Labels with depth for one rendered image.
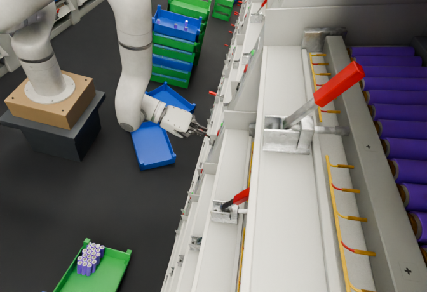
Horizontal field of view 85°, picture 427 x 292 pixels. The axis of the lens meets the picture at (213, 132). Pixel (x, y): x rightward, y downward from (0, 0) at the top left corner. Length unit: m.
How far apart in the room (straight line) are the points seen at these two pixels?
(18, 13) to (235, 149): 0.75
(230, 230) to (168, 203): 0.96
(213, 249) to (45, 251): 1.02
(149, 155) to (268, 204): 1.28
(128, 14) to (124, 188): 0.93
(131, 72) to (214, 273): 0.57
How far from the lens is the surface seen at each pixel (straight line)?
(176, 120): 0.86
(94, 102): 1.33
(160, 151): 1.46
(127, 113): 0.78
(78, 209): 1.34
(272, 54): 0.35
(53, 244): 1.31
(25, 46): 1.09
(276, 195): 0.19
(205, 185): 0.62
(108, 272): 1.21
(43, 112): 1.21
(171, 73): 1.81
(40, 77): 1.16
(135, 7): 0.64
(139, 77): 0.75
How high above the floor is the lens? 1.22
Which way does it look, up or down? 49 degrees down
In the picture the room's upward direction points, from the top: 22 degrees clockwise
